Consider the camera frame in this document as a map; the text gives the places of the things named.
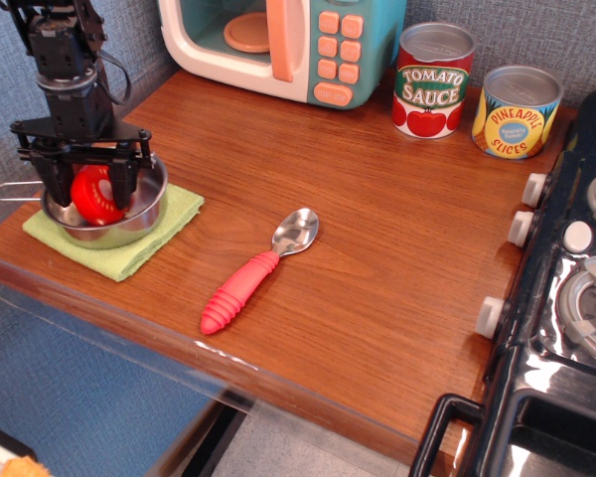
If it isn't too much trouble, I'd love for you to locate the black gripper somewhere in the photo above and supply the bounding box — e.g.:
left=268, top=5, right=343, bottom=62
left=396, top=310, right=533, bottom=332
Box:
left=10, top=67, right=155, bottom=211

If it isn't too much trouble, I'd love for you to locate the red toy tomato half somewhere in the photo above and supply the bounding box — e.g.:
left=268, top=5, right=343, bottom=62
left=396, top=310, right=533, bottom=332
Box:
left=71, top=165, right=125, bottom=226

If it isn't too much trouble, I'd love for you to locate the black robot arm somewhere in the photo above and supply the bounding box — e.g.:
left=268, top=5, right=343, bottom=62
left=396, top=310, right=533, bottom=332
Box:
left=0, top=1, right=154, bottom=210

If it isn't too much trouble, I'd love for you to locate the stainless steel pan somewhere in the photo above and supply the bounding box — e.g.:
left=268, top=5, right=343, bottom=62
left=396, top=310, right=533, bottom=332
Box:
left=0, top=153, right=170, bottom=250

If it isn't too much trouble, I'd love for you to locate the tomato sauce can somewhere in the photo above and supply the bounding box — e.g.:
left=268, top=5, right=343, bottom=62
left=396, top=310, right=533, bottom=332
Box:
left=392, top=22, right=476, bottom=139

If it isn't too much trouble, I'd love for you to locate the green folded cloth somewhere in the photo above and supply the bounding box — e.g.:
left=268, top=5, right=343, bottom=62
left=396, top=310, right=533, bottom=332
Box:
left=22, top=185, right=205, bottom=282

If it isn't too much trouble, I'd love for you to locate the teal toy microwave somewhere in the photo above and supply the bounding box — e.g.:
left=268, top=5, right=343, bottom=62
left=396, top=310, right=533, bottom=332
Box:
left=158, top=1, right=407, bottom=109

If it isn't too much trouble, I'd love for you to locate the orange fuzzy object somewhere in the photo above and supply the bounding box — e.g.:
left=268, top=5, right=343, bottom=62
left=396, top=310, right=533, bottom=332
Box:
left=0, top=456, right=52, bottom=477

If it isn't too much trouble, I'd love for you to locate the pineapple slices can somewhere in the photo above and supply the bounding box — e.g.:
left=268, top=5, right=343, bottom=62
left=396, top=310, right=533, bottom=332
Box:
left=472, top=65, right=564, bottom=160

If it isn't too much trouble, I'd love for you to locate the black toy stove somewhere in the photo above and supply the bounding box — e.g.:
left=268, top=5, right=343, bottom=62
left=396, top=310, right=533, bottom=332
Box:
left=410, top=90, right=596, bottom=476

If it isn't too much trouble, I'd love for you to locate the spoon with red handle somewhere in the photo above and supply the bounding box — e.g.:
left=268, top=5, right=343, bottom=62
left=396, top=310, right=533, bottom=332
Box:
left=200, top=208, right=320, bottom=335

